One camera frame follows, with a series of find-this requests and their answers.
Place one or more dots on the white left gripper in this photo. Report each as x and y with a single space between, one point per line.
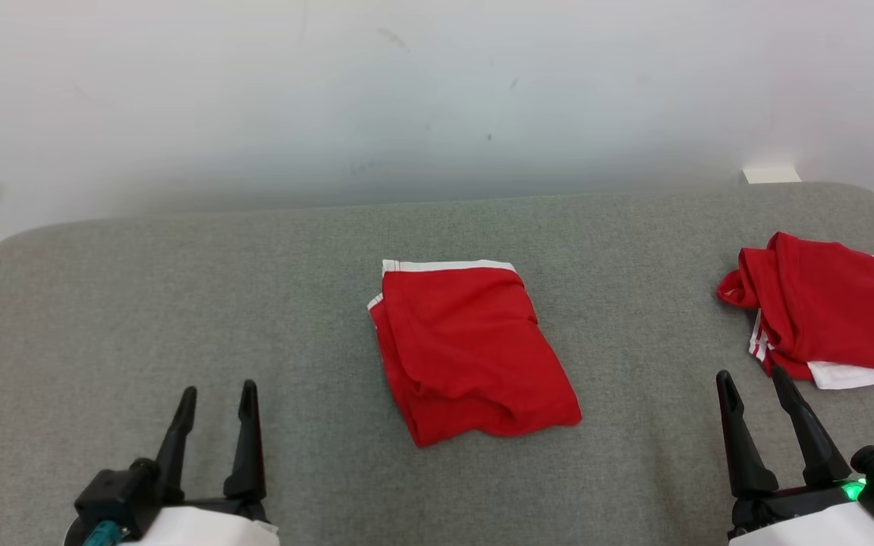
202 527

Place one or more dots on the red shorts white trim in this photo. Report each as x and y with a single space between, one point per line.
475 349

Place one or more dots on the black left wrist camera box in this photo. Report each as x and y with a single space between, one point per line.
114 493

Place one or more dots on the red basketball jersey white sleeves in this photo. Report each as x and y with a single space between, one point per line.
824 303

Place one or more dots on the teal left camera connector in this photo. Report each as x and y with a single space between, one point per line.
102 533

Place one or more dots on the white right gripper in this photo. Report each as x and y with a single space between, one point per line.
809 523

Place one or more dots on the white wall plate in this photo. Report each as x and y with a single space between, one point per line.
771 175

